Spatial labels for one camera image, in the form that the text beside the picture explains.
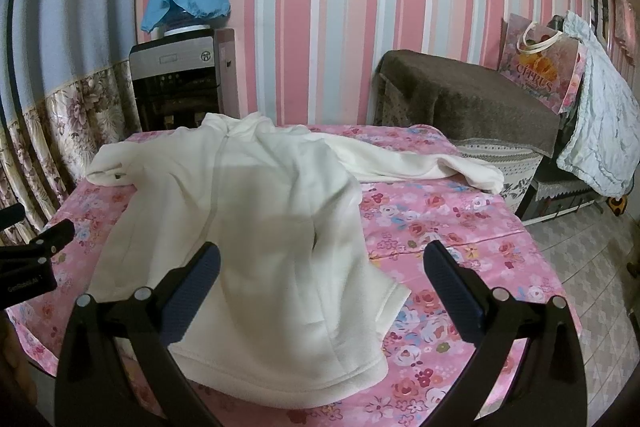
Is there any grey patterned cushion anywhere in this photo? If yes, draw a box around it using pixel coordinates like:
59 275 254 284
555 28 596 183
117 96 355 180
452 139 544 212

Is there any pink floral bed sheet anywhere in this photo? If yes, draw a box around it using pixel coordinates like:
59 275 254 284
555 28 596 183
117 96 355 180
6 123 584 427

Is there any blue floral curtain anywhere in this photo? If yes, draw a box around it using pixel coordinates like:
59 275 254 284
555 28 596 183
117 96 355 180
1 0 140 245

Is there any white fleece sweater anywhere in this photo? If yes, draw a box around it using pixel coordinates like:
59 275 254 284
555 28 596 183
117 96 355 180
86 114 503 409

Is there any brown plush covered furniture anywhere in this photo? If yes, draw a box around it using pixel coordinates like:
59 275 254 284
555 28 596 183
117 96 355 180
373 50 560 157

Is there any pale green floral quilt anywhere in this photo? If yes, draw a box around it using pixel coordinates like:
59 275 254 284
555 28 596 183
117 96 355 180
556 11 639 197

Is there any silver black water dispenser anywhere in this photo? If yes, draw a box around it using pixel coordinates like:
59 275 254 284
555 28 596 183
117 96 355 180
129 25 240 132

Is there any pink floral gift bag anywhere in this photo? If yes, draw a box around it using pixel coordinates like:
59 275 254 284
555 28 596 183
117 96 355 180
498 14 587 115

